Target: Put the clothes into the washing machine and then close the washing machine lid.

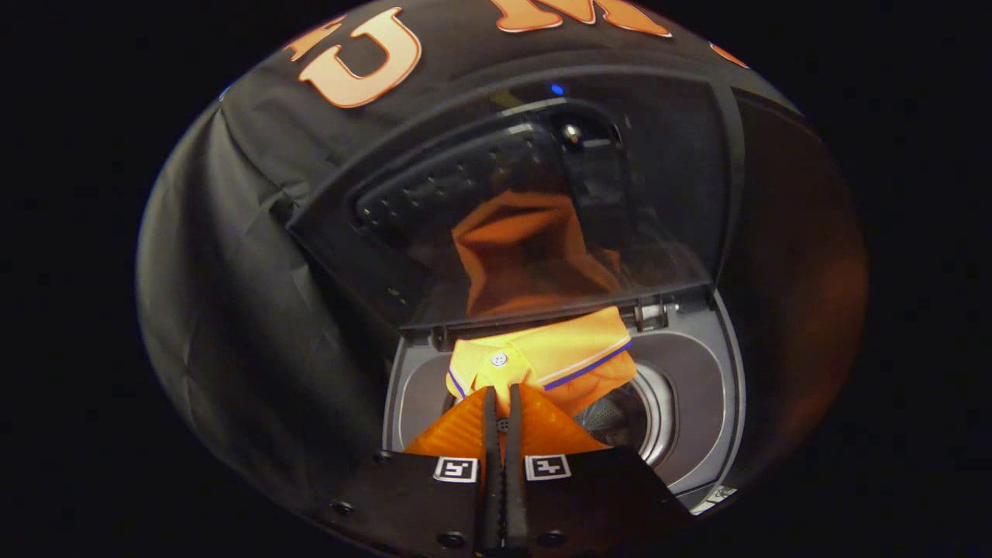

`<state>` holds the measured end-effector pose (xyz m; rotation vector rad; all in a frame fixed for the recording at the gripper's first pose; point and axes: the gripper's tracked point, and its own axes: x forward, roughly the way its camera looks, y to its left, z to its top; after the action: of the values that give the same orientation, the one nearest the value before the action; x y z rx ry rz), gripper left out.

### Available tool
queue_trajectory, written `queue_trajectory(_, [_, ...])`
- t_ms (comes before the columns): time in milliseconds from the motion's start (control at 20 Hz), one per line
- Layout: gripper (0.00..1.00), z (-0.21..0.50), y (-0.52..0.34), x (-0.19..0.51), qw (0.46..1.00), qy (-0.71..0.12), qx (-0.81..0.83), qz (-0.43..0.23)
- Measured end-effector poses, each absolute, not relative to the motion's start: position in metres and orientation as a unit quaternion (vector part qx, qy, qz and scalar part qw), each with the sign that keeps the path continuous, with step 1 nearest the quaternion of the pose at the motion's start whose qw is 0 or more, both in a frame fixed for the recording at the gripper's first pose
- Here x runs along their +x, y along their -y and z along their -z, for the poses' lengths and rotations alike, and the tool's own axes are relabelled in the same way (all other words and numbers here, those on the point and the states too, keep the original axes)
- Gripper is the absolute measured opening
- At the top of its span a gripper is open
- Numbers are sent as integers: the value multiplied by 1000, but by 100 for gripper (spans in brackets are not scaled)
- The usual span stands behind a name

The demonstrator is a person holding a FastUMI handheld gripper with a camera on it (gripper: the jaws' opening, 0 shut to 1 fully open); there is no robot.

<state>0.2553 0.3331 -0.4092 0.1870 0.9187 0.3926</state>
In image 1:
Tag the dark transparent washing machine lid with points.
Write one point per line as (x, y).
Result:
(387, 263)

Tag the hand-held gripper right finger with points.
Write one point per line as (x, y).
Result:
(514, 480)

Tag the yellow polo shirt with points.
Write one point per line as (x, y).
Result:
(542, 349)

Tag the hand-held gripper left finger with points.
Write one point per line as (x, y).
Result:
(490, 480)

